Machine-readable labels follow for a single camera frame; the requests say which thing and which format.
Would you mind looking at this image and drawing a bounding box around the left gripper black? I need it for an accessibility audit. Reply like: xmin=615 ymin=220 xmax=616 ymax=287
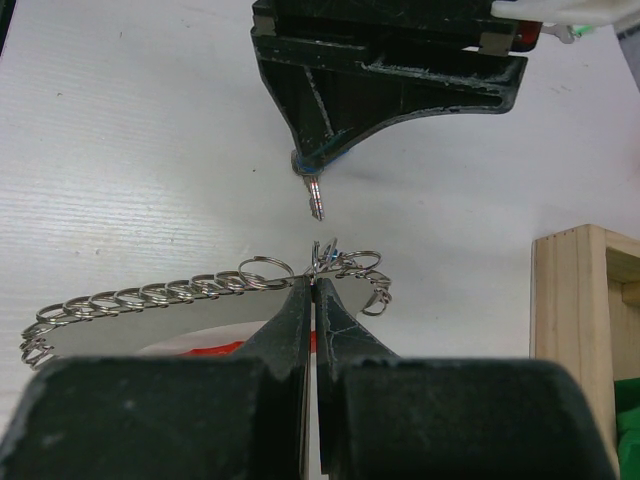
xmin=252 ymin=0 xmax=542 ymax=168

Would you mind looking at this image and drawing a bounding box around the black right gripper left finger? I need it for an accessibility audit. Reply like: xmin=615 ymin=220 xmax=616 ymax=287
xmin=1 ymin=279 xmax=311 ymax=479

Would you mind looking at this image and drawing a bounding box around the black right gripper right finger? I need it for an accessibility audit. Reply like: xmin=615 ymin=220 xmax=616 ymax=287
xmin=316 ymin=279 xmax=615 ymax=479

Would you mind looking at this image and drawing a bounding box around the key with blue tag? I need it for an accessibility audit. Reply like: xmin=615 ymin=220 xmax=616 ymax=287
xmin=291 ymin=150 xmax=350 ymax=221

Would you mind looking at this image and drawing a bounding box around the key with green tag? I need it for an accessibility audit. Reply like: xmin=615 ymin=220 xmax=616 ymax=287
xmin=541 ymin=24 xmax=596 ymax=44

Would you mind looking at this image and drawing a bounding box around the wooden clothes rack tray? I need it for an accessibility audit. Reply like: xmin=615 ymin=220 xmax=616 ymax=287
xmin=530 ymin=225 xmax=639 ymax=455

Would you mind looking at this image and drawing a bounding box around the green hanging garment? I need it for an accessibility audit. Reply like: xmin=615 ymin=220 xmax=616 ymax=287
xmin=614 ymin=378 xmax=640 ymax=480

